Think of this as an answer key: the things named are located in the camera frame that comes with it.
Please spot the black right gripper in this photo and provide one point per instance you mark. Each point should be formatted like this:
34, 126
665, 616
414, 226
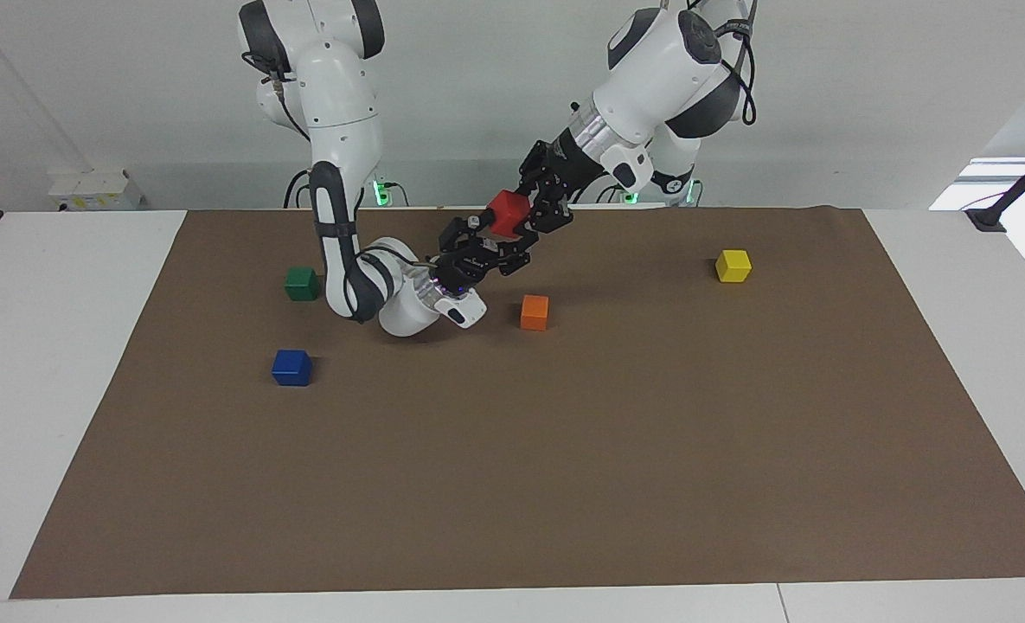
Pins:
469, 266

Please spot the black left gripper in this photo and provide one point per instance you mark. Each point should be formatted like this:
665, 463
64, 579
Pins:
555, 177

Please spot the red wooden cube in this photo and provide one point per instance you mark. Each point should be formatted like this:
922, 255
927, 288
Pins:
506, 214

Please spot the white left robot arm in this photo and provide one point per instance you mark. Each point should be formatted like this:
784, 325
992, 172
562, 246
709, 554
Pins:
668, 78

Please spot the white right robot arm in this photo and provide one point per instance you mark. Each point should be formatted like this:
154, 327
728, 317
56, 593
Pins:
339, 130

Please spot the orange wooden cube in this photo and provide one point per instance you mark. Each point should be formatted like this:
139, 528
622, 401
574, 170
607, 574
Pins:
534, 312

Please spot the brown table mat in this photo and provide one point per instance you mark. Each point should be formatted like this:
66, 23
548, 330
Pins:
529, 415

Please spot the green wooden cube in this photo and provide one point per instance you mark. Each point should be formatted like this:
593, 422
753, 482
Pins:
302, 284

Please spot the yellow wooden cube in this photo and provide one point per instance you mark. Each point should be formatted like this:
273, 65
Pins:
733, 266

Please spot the blue wooden cube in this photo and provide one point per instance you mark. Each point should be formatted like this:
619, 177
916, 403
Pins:
291, 368

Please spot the white power strip box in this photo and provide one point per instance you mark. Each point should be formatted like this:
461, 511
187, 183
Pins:
95, 190

